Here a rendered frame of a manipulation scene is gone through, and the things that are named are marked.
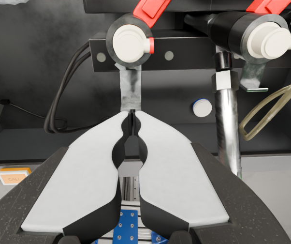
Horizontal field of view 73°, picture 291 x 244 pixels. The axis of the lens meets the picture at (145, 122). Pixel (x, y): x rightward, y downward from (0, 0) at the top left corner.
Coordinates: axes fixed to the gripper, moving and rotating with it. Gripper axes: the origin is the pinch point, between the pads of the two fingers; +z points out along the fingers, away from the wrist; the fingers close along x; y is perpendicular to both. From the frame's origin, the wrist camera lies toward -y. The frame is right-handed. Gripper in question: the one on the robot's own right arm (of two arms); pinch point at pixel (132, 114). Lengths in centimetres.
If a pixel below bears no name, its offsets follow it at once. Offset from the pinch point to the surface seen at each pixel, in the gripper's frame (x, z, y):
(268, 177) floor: 114, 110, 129
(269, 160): 24.0, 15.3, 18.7
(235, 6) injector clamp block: 10.7, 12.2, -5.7
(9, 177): -22.8, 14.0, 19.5
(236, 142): 8.3, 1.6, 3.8
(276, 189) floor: 127, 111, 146
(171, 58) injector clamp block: 4.3, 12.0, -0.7
